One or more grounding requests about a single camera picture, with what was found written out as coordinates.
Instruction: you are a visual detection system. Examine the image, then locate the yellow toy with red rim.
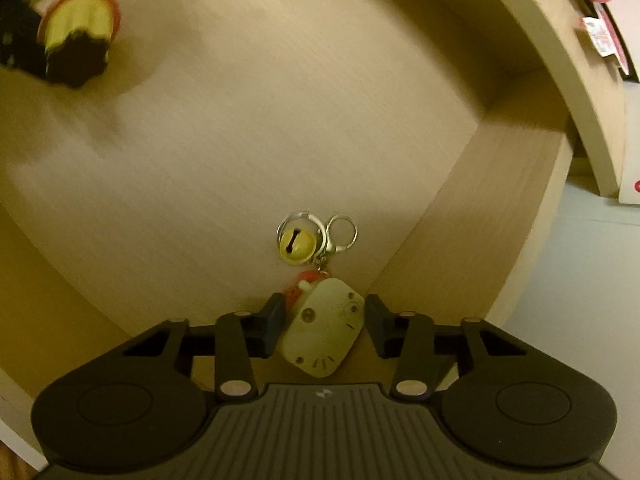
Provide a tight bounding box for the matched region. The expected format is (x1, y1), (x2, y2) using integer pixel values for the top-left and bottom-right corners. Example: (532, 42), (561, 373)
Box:
(36, 0), (122, 68)

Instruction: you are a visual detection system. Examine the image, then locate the white card with red dot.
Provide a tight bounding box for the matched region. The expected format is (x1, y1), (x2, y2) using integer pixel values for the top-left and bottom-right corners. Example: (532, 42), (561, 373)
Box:
(618, 175), (640, 207)

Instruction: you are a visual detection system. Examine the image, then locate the cream toy keychain with bell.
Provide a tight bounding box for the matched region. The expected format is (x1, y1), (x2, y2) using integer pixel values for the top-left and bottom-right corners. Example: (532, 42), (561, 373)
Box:
(276, 210), (366, 380)

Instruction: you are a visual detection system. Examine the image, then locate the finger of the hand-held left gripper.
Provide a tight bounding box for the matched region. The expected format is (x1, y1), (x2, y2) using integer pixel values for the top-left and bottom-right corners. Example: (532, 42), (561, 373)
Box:
(0, 0), (48, 81)
(44, 32), (112, 88)

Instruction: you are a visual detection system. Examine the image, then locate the pink and white packet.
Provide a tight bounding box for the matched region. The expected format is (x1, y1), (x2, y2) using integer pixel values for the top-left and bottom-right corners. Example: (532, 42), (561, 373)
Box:
(579, 7), (633, 73)

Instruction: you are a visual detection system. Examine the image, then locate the wooden desk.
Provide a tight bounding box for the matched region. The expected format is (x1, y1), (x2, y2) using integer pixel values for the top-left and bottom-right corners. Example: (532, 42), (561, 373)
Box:
(465, 0), (631, 198)

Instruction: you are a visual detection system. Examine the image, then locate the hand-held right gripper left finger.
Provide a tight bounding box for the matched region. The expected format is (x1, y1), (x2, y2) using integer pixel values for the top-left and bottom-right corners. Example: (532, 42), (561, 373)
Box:
(122, 292), (286, 400)

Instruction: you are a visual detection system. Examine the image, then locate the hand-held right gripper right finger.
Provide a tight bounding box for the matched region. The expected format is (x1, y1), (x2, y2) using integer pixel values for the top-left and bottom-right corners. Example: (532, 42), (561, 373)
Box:
(366, 293), (522, 400)

